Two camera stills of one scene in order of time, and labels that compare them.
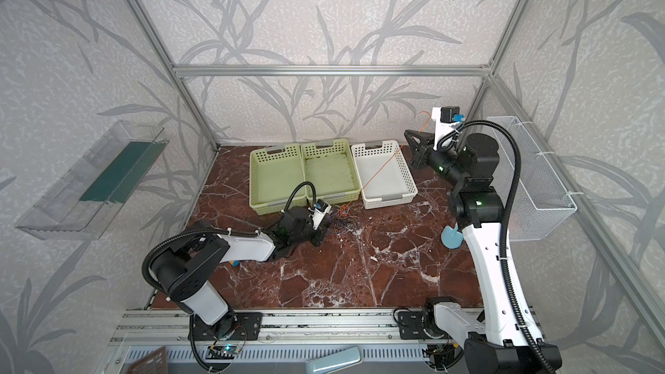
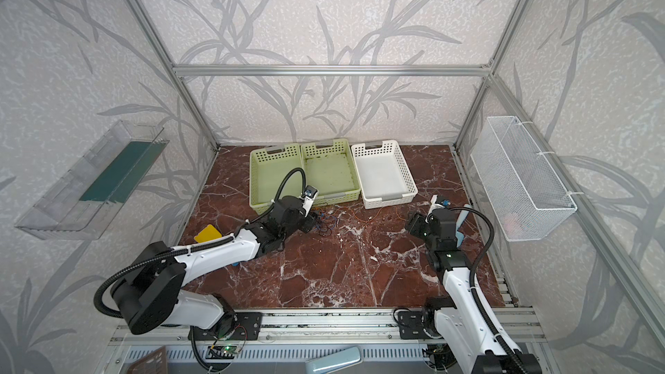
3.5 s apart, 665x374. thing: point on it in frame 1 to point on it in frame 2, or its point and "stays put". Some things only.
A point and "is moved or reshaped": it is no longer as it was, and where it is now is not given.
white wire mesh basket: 541,203 stays put
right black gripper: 425,152 to 416,222
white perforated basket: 384,174 stays put
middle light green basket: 332,170 stays put
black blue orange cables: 345,220 is moved or reshaped
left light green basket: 274,173 stays put
